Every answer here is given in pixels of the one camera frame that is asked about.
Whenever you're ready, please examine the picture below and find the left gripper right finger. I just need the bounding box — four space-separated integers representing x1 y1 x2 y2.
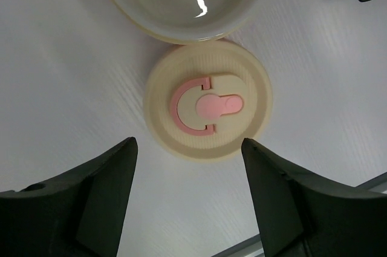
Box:
241 138 386 256

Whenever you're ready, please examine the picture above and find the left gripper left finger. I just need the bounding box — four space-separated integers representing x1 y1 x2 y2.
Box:
1 137 138 256

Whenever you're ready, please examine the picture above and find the cream lid with pink handle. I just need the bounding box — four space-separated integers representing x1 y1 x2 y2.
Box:
143 40 273 162

